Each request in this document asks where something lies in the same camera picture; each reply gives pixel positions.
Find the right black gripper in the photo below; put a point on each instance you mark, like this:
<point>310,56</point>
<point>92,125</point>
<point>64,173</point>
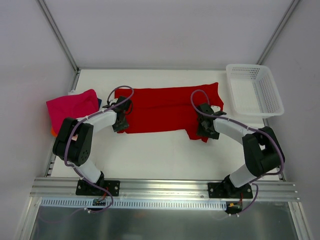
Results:
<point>207,132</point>

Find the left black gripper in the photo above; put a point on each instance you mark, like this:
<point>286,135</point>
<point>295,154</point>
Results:
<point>121,125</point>

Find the red t shirt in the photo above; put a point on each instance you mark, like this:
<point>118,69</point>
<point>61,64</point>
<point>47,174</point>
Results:
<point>170,109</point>

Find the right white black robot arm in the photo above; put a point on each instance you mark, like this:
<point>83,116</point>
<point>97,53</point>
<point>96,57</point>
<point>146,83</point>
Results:
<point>261,150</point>

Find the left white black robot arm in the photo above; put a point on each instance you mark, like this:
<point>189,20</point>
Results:
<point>73,145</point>

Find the folded pink t shirt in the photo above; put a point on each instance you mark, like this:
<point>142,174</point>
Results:
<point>71,106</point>

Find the folded white t shirt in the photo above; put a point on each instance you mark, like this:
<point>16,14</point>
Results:
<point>72,92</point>

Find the white plastic basket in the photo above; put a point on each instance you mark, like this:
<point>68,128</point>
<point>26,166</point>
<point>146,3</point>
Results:
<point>253,91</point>

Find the folded orange t shirt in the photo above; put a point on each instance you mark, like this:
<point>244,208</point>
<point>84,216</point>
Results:
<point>54,132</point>

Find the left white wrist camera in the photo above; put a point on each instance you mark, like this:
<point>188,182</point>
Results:
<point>113,101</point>

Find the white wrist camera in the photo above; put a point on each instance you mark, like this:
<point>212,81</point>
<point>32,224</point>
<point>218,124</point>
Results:
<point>215,108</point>
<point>113,101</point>

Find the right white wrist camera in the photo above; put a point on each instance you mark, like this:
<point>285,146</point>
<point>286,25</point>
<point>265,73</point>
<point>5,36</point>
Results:
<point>215,108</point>

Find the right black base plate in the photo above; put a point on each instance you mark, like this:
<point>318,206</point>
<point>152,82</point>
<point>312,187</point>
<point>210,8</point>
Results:
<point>223,190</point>

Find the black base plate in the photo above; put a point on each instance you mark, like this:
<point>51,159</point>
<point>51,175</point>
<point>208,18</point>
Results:
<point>85,189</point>
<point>223,190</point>

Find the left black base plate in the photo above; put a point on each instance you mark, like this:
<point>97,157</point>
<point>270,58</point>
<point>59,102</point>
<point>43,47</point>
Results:
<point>85,189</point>

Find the left aluminium frame post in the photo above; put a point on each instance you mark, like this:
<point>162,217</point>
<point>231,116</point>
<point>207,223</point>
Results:
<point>57,33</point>

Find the aluminium frame post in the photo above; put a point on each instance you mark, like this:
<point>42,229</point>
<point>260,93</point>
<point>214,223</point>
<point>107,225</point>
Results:
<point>278,30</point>
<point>57,33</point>

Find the aluminium mounting rail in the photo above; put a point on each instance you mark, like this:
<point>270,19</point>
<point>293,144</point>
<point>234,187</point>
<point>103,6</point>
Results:
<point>154,189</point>

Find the white slotted cable duct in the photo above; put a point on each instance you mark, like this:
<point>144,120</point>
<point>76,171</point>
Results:
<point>213,205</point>

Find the right aluminium frame post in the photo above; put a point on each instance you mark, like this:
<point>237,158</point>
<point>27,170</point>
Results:
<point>278,30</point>

